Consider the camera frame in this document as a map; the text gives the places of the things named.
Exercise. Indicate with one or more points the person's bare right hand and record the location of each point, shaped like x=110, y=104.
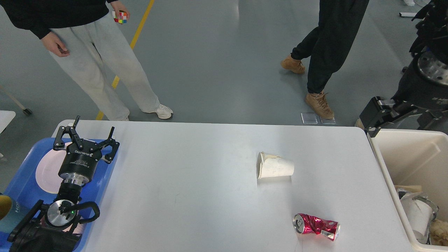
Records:
x=54, y=44

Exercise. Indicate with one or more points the pink plate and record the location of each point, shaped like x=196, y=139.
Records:
x=46, y=174

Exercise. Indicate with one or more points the brown paper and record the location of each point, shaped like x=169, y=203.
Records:
x=439, y=233

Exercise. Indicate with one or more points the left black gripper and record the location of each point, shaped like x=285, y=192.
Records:
x=80, y=164

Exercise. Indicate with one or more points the person in black hoodie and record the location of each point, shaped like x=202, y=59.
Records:
x=94, y=41

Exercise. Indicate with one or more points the metal floor plate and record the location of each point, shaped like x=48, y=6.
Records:
x=314, y=119

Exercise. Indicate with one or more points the foil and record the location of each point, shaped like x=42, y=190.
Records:
x=407, y=194

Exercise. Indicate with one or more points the brown paper bag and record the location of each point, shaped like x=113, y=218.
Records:
x=410, y=188

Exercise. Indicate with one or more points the teal mug yellow inside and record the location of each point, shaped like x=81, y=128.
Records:
x=11, y=213

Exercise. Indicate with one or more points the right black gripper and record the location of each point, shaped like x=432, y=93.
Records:
x=423, y=85

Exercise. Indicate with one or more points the person in black clothes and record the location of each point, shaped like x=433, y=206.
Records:
x=327, y=46

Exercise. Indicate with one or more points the person's bare left hand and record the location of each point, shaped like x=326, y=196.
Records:
x=118, y=7

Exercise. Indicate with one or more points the beige plastic bin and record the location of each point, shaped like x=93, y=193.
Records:
x=415, y=157

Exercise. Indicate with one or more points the crushed white paper cup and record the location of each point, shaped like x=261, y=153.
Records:
x=269, y=165

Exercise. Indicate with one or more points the crushed red soda can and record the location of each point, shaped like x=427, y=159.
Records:
x=305, y=223

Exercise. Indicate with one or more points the colourful puzzle cube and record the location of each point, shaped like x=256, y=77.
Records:
x=120, y=17

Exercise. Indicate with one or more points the white table corner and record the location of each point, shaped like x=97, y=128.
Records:
x=5, y=119

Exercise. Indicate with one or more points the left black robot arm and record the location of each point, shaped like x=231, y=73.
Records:
x=28, y=236

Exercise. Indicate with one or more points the wheeled stand leg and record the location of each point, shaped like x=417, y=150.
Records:
x=25, y=110

